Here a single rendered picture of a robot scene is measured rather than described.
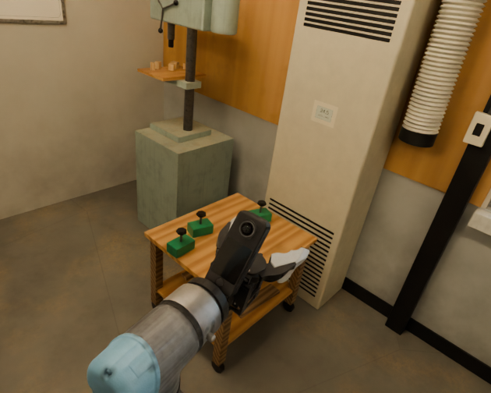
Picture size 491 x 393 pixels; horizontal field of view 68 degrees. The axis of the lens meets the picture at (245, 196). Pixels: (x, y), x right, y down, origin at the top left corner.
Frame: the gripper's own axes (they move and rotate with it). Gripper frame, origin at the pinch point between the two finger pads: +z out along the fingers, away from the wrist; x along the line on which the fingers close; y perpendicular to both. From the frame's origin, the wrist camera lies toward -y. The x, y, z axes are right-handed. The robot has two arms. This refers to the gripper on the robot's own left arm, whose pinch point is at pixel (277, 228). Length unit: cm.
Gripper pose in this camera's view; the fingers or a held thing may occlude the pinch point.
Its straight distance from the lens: 62.6
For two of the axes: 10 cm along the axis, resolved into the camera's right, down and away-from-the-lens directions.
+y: -2.4, 8.0, 5.5
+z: 5.4, -3.6, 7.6
